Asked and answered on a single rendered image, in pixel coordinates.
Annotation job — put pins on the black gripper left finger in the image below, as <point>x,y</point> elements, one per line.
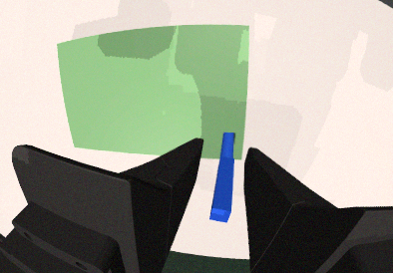
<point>142,208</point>

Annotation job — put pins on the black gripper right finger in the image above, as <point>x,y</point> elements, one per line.
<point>291,229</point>

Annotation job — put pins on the blue pin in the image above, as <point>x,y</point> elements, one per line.
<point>221,208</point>

